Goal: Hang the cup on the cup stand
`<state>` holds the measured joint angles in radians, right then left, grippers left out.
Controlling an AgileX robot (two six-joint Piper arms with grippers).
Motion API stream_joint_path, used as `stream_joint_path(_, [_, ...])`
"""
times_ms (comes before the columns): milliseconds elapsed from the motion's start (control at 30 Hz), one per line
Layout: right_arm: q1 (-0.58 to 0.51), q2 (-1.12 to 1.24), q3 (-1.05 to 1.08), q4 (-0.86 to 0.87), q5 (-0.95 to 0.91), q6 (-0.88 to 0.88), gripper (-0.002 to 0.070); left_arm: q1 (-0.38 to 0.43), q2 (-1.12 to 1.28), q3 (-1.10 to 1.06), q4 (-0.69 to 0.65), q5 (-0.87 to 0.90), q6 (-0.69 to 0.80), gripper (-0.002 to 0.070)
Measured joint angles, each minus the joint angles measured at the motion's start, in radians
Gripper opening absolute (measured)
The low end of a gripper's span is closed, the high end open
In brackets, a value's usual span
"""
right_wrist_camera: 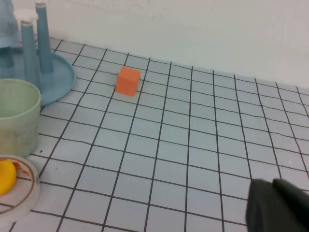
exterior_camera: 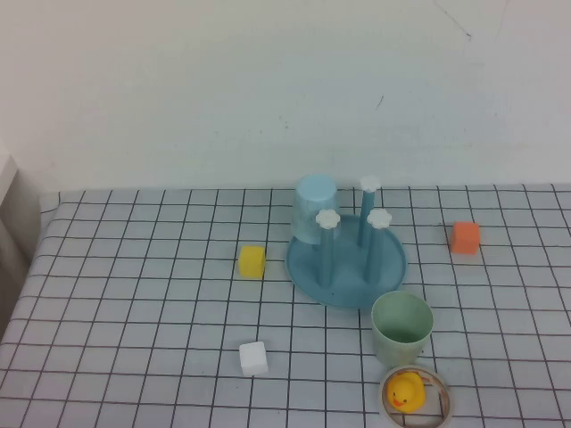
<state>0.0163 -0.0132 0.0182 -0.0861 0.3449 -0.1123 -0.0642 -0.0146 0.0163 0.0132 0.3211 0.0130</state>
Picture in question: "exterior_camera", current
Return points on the light green plastic cup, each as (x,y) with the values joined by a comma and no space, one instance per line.
(392,352)

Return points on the light blue plastic cup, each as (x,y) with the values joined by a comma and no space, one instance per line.
(312,200)

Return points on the blue cup stand with pegs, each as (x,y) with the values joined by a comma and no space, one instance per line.
(348,285)

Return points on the yellow cube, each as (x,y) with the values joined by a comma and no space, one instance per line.
(252,263)

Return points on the white cube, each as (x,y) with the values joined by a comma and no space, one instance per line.
(253,359)

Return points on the orange cube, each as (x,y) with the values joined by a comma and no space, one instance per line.
(465,238)

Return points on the yellow rubber duck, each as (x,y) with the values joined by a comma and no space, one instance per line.
(403,392)

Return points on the white tape roll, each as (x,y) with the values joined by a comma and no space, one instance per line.
(451,401)

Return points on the white box beside table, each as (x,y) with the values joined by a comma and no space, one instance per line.
(13,223)

